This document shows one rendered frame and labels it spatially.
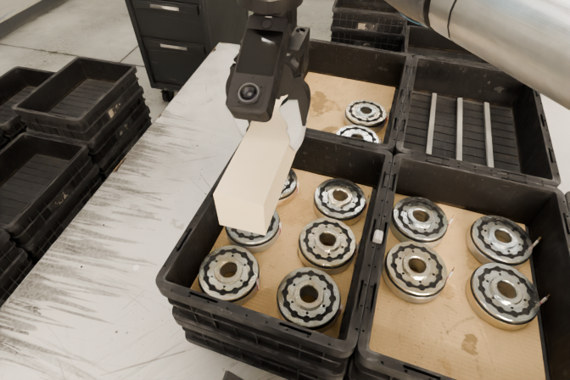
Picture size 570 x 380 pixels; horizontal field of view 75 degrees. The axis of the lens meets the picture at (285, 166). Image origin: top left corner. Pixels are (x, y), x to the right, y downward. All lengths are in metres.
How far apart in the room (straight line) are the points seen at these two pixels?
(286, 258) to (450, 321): 0.29
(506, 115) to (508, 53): 0.84
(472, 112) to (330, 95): 0.38
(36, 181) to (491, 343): 1.54
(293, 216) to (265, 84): 0.42
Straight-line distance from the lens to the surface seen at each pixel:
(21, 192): 1.69
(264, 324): 0.54
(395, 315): 0.68
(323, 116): 0.98
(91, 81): 1.95
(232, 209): 0.45
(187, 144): 1.13
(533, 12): 0.30
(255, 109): 0.37
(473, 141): 1.02
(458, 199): 0.83
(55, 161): 1.75
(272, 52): 0.40
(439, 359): 0.67
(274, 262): 0.70
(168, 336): 0.81
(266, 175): 0.45
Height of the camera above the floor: 1.44
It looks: 46 degrees down
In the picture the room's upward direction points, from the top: straight up
